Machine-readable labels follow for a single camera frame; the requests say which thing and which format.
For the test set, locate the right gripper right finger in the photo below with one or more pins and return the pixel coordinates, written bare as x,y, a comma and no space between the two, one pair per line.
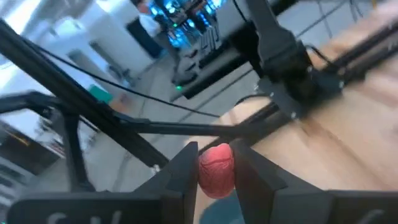
258,186

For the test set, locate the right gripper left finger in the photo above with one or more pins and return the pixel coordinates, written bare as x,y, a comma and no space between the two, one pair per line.
180,180

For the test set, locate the small pink toy raspberry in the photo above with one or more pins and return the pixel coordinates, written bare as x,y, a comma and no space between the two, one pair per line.
216,171

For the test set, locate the teal plastic tupperware container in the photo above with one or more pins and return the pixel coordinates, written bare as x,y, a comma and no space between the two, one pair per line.
220,214

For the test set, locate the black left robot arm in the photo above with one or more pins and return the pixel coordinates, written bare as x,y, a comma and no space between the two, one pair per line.
280,53

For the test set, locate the black office desk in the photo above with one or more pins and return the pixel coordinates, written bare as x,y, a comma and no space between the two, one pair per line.
211,79

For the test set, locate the teal green box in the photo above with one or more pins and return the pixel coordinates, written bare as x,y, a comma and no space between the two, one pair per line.
100,94

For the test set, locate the person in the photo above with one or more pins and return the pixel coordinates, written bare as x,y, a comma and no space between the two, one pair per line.
149,21

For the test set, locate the black aluminium rig frame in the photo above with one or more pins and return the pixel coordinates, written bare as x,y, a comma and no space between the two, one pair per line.
62,85

